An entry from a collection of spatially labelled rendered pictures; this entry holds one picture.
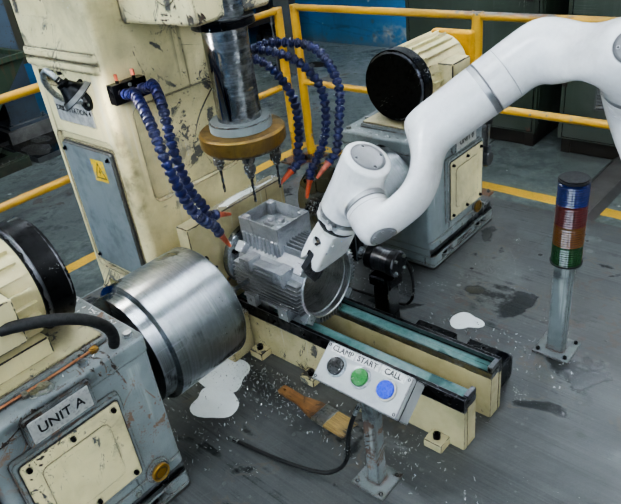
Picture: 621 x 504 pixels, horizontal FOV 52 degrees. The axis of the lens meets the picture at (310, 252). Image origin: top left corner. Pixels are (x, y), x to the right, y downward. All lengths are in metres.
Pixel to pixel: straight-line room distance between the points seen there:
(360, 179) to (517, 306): 0.73
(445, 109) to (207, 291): 0.53
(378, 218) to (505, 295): 0.73
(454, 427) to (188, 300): 0.55
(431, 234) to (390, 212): 0.72
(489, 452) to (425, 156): 0.58
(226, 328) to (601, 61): 0.76
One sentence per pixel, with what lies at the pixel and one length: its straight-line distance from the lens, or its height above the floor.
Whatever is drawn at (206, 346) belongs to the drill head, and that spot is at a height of 1.05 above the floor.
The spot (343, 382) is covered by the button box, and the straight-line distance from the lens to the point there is 1.07.
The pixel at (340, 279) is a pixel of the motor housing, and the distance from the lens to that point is 1.44.
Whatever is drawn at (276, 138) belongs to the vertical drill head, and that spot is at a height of 1.32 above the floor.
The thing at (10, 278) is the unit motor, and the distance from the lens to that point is 1.02.
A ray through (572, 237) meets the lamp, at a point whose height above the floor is 1.10.
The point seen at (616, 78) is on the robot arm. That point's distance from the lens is 0.95.
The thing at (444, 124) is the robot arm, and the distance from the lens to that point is 1.05.
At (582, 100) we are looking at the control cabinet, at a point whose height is 0.37.
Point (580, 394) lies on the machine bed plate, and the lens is 1.44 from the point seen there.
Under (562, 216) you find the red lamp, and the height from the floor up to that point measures 1.15.
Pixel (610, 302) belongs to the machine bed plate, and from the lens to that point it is 1.71.
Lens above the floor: 1.77
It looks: 31 degrees down
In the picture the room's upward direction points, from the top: 8 degrees counter-clockwise
